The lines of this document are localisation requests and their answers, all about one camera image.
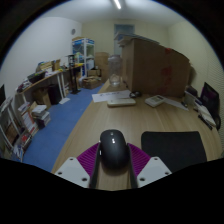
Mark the black floor stand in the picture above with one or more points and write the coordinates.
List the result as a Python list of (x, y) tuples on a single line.
[(72, 75)]

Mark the open white notebook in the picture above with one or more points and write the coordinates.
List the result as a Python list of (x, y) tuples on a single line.
[(205, 113)]

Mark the bookshelf with books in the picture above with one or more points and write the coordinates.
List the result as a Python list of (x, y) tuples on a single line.
[(23, 123)]

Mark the white paper sheet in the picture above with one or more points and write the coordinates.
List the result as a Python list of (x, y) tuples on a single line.
[(103, 96)]

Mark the white remote control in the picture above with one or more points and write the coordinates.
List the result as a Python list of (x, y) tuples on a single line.
[(154, 100)]

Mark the open cardboard box with items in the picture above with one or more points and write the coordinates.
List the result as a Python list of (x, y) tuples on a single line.
[(91, 82)]

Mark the black computer mouse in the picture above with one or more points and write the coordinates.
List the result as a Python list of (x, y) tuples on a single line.
[(114, 150)]

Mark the black monitor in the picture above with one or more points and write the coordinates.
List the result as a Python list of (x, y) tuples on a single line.
[(210, 98)]

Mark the clear plastic jar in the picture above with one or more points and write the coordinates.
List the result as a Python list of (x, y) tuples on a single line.
[(115, 71)]

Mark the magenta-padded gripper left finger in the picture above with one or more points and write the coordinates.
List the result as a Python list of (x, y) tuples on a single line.
[(71, 170)]

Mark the round wall clock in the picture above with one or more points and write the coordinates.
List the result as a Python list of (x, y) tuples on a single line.
[(73, 31)]

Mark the ceiling tube light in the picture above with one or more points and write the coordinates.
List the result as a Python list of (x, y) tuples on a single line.
[(117, 4)]

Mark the black mouse pad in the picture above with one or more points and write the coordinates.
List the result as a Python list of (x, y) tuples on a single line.
[(173, 150)]

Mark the white and blue shelf cabinet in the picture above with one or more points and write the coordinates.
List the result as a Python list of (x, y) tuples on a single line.
[(83, 55)]

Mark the black pen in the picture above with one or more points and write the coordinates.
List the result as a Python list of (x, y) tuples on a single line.
[(205, 121)]

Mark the grey paper sheet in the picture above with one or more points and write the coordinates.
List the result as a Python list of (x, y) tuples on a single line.
[(176, 104)]

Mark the black waste bin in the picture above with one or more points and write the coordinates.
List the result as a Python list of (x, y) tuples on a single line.
[(54, 94)]

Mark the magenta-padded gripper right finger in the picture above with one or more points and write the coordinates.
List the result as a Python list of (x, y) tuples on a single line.
[(151, 170)]

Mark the cluttered wooden side desk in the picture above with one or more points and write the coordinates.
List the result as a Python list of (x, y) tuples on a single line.
[(43, 78)]

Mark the large brown cardboard box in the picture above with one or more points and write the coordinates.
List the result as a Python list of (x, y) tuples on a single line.
[(150, 68)]

